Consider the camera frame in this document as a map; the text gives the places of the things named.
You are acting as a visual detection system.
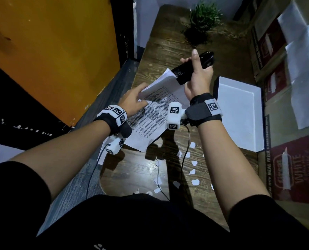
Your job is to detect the printed paper sheets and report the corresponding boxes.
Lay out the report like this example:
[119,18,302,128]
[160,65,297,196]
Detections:
[124,68,190,153]

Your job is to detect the black wristband with marker cube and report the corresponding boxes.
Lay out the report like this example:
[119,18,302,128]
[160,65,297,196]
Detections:
[93,105,133,138]

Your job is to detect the blank white paper sheet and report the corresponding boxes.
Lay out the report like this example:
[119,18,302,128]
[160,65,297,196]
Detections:
[286,22,309,84]
[277,0,308,45]
[291,59,309,130]

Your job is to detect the black shirt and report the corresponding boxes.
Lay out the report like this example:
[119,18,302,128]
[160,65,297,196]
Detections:
[0,161,309,250]

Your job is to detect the person's right forearm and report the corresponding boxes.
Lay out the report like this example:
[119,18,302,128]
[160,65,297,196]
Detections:
[197,122,271,222]

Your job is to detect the black wristband with marker tag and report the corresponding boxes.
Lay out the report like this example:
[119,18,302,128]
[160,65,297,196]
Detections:
[185,93,223,127]

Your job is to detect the person's left hand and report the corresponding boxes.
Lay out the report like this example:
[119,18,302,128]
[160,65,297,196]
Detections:
[118,83,149,118]

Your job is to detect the scattered white paper scraps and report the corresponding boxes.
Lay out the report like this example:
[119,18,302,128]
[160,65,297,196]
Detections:
[135,141,215,196]

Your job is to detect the white rectangular box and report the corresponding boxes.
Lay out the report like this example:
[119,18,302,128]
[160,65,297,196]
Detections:
[213,76,265,153]

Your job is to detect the green potted plant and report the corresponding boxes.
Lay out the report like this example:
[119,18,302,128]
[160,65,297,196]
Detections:
[181,1,223,47]

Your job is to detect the black stapler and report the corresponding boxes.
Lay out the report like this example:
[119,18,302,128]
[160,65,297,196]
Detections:
[171,51,215,86]

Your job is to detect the thin black cable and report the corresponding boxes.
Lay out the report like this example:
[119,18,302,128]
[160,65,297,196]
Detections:
[86,143,111,200]
[156,124,191,201]

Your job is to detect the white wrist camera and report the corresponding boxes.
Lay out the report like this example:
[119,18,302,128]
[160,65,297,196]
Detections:
[166,102,188,131]
[102,135,126,155]

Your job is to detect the large cardboard box red label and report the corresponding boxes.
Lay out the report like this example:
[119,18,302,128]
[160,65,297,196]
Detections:
[257,114,309,206]

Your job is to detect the person's left forearm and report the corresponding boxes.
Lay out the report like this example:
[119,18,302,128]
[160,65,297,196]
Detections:
[9,120,111,201]

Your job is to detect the person's right hand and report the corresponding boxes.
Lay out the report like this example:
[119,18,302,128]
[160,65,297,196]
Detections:
[180,49,214,101]

